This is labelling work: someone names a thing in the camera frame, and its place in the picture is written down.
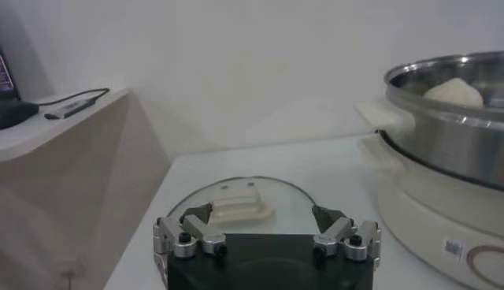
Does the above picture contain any cream electric cooker base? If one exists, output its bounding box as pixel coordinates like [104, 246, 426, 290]
[360, 133, 504, 290]

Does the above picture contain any black usb hub cable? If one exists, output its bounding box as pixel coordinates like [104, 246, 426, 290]
[37, 87, 111, 107]

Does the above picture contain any black computer mouse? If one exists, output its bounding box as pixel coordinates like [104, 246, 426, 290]
[0, 99, 40, 130]

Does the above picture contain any white steamed baozi bun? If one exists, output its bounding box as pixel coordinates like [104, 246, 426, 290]
[423, 77, 484, 110]

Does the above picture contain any grey usb hub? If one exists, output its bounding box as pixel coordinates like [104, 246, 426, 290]
[43, 98, 98, 121]

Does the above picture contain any stainless steel steamer basket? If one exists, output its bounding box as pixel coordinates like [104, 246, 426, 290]
[356, 50, 504, 191]

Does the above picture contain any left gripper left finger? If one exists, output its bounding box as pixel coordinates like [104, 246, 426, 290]
[152, 203, 228, 277]

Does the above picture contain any black laptop beside mouse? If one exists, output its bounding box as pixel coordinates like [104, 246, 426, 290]
[0, 46, 20, 102]

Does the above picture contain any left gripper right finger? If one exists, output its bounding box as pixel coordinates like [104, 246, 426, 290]
[311, 203, 383, 269]

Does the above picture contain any glass lid with cream handle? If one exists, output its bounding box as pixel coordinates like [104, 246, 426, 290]
[167, 176, 318, 236]

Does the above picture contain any white side table with mouse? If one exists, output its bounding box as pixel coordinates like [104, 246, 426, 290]
[0, 88, 131, 163]

